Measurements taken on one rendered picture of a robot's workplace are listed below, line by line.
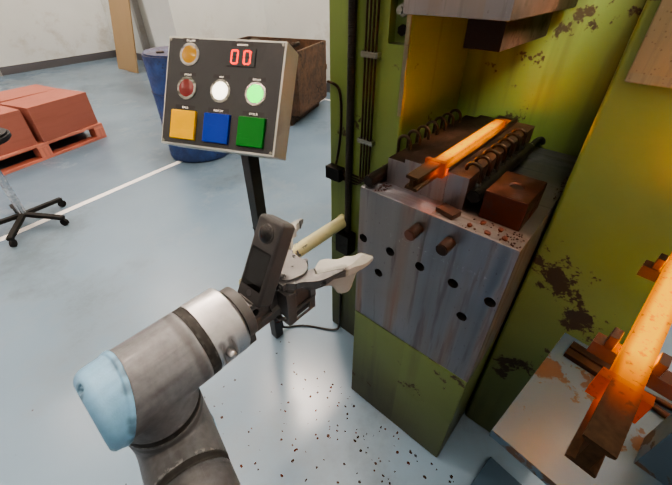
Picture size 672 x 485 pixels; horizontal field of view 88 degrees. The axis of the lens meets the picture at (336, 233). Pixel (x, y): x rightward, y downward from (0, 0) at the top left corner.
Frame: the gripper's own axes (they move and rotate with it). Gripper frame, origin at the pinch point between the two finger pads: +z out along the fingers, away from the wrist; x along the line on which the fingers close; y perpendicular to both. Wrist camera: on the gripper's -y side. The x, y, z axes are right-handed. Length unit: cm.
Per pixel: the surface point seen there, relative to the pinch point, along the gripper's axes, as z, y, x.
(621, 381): 0.2, 0.0, 38.2
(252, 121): 18.1, -3.4, -44.0
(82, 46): 202, 74, -816
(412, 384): 27, 70, 8
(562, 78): 81, -11, 9
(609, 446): -8.0, -0.4, 38.3
